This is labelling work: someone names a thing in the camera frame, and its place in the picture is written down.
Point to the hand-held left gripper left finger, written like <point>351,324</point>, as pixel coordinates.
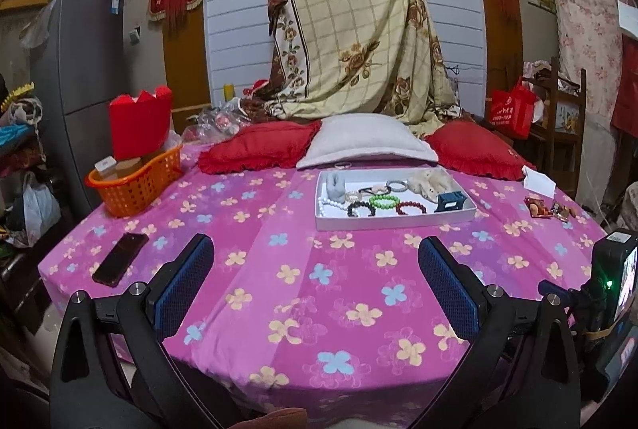
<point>184,284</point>

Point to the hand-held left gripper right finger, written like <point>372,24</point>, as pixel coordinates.
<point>448,289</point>

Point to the blue hair claw clip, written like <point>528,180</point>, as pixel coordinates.
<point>451,202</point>

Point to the white shallow box tray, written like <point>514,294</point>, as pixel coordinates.
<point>389,222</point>

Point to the black smartphone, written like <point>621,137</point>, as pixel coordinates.
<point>119,259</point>

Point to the orange plastic basket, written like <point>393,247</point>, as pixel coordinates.
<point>134,192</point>

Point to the small snack packet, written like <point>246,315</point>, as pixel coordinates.
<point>561,212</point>

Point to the cream scrunchie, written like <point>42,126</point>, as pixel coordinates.
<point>433,182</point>

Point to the pink floral blanket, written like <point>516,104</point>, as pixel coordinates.
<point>309,309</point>

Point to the cardboard box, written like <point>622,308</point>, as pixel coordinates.
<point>137,162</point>

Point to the small white box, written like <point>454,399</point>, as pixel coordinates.
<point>105,169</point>

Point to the white paper sheet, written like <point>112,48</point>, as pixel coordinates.
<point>541,184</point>

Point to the red ruffled pillow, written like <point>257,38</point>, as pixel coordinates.
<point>478,147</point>
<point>259,145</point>

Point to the blue-grey scrunchie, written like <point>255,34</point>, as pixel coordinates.
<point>335,187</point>

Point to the clear plastic bag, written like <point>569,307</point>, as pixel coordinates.
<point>214,125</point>

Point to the white plastic bag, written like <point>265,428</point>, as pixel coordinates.
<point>42,204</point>

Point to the red box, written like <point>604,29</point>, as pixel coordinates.
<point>139,125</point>

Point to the white pillow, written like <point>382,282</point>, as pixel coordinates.
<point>364,140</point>

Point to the red shopping bag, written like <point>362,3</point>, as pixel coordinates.
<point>513,110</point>

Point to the wooden shelf rack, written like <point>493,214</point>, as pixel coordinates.
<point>568,120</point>

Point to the yellow bottle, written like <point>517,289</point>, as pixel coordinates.
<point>229,92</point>

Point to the red hanging cloth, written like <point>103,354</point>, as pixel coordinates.
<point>628,85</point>

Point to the pile of clothes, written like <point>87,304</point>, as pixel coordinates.
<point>20,130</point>

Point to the grey refrigerator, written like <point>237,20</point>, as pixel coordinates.
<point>79,60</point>

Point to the pink floral quilt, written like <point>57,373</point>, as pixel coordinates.
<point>588,50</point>

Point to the beige rose-print blanket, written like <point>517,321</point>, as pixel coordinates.
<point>359,40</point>

